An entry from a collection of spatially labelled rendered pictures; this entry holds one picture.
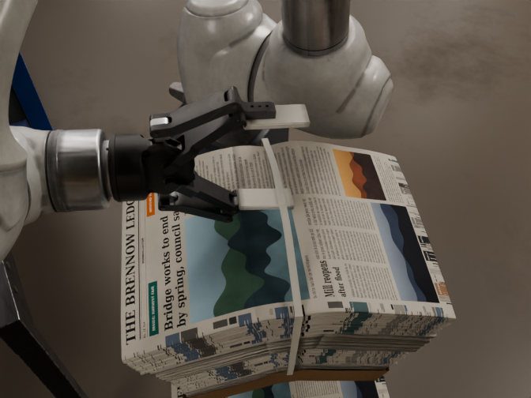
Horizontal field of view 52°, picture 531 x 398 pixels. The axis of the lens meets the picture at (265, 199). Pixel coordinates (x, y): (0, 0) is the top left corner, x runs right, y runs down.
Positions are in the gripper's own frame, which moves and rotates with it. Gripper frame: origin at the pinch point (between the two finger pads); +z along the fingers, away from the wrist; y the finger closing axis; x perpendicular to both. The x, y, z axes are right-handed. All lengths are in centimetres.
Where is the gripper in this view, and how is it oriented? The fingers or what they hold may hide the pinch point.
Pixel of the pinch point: (289, 159)
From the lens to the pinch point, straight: 63.6
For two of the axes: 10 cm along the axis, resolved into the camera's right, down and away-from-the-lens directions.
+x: 1.5, 7.8, -6.1
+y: -0.8, 6.2, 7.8
